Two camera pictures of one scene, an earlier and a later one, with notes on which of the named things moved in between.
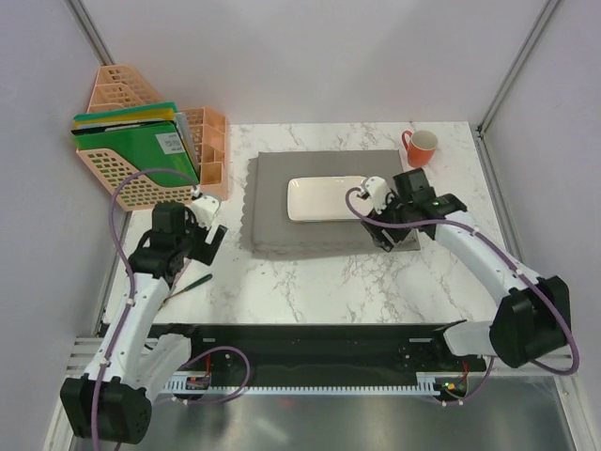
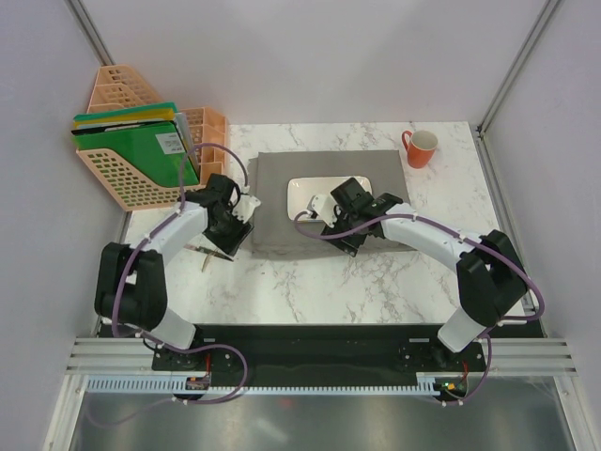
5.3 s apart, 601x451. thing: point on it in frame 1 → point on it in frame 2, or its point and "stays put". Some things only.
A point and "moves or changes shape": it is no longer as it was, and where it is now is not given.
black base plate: (321, 350) stays put
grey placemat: (269, 232) stays put
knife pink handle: (186, 262) moves or changes shape
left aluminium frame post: (89, 32) stays put
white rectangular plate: (323, 198) stays put
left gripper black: (206, 252) → (230, 244)
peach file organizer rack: (206, 134) stays put
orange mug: (420, 145) stays put
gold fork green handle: (191, 287) → (214, 254)
